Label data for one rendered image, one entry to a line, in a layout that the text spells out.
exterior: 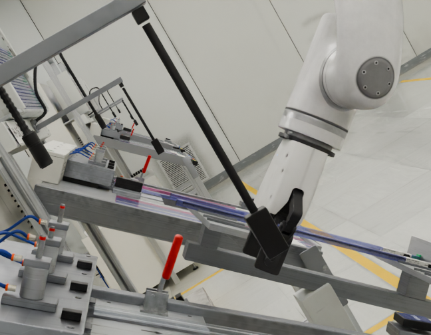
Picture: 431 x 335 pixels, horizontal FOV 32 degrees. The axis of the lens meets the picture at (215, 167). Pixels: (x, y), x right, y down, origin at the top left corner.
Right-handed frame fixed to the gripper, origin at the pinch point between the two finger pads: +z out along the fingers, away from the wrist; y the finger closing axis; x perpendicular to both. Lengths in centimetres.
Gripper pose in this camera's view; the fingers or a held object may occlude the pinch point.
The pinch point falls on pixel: (261, 256)
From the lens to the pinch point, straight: 95.1
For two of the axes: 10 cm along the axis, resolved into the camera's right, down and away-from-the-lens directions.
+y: 1.2, 0.8, -9.9
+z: -3.7, 9.3, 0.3
